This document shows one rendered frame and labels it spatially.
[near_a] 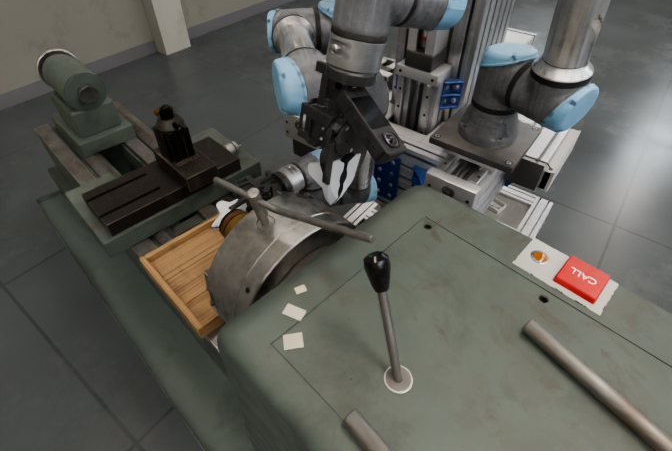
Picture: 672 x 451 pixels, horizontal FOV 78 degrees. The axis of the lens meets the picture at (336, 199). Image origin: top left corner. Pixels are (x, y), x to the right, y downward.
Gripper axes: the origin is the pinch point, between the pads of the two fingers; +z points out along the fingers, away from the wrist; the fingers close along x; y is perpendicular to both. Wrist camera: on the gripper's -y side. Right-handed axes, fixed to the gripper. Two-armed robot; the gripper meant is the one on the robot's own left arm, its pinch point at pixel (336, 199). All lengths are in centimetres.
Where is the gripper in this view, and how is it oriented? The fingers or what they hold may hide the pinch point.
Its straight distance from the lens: 66.0
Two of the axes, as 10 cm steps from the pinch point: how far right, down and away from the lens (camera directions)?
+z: -1.8, 8.4, 5.2
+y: -7.0, -4.8, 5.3
